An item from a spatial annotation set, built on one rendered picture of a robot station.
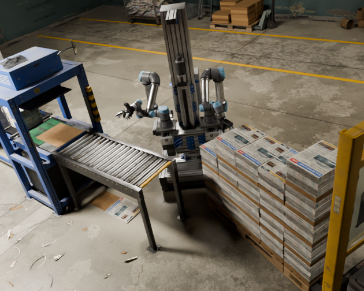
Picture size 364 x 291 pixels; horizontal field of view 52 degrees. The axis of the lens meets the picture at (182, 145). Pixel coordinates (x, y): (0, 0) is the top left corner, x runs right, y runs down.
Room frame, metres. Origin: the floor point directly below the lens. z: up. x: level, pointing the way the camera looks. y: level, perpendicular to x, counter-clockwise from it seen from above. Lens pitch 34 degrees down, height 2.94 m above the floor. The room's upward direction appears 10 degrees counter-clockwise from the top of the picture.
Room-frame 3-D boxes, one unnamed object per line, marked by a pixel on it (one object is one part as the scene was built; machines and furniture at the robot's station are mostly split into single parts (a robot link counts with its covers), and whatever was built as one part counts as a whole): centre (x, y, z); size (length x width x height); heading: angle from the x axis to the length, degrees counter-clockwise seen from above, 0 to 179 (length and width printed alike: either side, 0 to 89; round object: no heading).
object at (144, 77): (3.72, 0.25, 1.19); 0.15 x 0.12 x 0.55; 57
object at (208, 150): (2.69, -0.61, 0.42); 1.17 x 0.39 x 0.83; 27
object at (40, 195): (3.95, 1.51, 0.38); 0.94 x 0.69 x 0.63; 137
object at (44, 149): (3.95, 1.51, 0.75); 0.70 x 0.65 x 0.10; 47
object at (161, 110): (3.65, 0.14, 0.98); 0.13 x 0.12 x 0.14; 57
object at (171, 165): (3.44, 0.59, 0.74); 1.34 x 0.05 x 0.12; 47
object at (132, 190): (3.07, 0.93, 0.74); 1.34 x 0.05 x 0.12; 47
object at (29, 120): (4.34, 1.93, 0.93); 0.38 x 0.30 x 0.26; 47
